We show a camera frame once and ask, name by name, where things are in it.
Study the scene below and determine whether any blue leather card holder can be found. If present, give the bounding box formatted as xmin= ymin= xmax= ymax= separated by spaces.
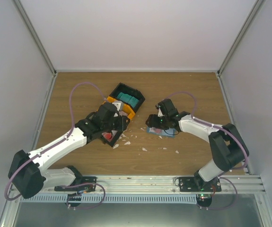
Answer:
xmin=147 ymin=128 xmax=177 ymax=138

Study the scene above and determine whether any black three-compartment card tray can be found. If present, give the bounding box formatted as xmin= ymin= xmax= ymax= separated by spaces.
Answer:
xmin=101 ymin=83 xmax=145 ymax=147

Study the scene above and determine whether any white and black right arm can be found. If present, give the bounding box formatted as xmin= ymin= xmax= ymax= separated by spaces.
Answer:
xmin=146 ymin=99 xmax=249 ymax=192

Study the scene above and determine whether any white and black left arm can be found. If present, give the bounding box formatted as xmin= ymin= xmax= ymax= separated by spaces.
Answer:
xmin=8 ymin=101 xmax=130 ymax=199

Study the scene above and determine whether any red and white card stack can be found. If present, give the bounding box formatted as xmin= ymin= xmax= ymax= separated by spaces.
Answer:
xmin=102 ymin=131 xmax=116 ymax=142

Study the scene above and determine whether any orange middle tray bin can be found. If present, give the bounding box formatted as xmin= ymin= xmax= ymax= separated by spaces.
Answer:
xmin=103 ymin=96 xmax=135 ymax=120

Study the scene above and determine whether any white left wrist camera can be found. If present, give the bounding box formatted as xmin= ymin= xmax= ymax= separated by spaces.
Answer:
xmin=112 ymin=101 xmax=123 ymax=112

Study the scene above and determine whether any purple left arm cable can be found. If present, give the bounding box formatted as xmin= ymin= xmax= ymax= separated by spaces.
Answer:
xmin=4 ymin=81 xmax=108 ymax=211

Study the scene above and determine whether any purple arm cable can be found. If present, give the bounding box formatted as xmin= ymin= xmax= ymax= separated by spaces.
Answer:
xmin=4 ymin=81 xmax=108 ymax=211
xmin=166 ymin=91 xmax=250 ymax=211

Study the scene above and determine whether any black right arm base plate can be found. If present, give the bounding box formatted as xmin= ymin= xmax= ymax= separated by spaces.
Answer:
xmin=175 ymin=176 xmax=222 ymax=192

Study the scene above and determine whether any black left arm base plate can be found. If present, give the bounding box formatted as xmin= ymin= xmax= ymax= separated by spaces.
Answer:
xmin=54 ymin=176 xmax=97 ymax=192

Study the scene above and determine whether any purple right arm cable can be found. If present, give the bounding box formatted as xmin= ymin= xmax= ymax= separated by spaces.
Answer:
xmin=166 ymin=91 xmax=250 ymax=211

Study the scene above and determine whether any aluminium front frame rail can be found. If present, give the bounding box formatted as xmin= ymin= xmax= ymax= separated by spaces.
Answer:
xmin=12 ymin=174 xmax=265 ymax=192

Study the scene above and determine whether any grey slotted cable duct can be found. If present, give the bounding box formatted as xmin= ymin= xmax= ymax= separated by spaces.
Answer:
xmin=20 ymin=193 xmax=197 ymax=204

